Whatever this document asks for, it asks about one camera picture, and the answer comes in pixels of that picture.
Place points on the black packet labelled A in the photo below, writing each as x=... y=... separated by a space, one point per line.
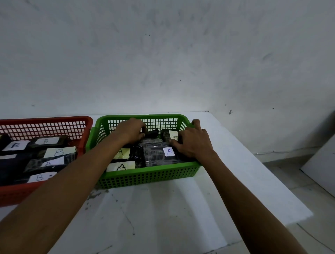
x=120 y=166
x=121 y=153

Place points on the person's right forearm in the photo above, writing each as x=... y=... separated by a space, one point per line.
x=248 y=204

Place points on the person's left hand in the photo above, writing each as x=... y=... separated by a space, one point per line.
x=130 y=129

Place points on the person's right hand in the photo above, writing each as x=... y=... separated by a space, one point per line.
x=196 y=144

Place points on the black packet white B label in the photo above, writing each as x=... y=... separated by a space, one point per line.
x=7 y=157
x=47 y=140

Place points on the green plastic mesh basket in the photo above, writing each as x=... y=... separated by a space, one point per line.
x=146 y=178

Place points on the red plastic mesh basket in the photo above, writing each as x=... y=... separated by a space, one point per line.
x=15 y=195

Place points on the person's left forearm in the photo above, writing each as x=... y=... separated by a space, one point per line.
x=57 y=199

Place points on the large black packet labelled B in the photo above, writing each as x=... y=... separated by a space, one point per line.
x=10 y=170

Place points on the white board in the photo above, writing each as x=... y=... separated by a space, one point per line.
x=322 y=170

